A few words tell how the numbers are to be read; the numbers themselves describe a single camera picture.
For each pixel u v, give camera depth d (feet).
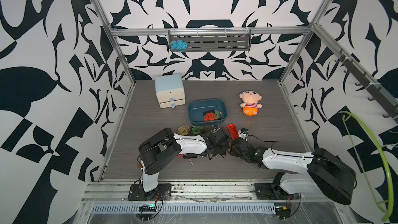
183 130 3.07
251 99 3.34
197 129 3.08
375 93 1.80
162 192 2.44
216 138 2.25
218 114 3.33
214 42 3.09
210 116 3.26
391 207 1.63
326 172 1.41
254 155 2.12
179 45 3.00
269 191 2.40
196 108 3.42
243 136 2.60
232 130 3.05
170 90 3.16
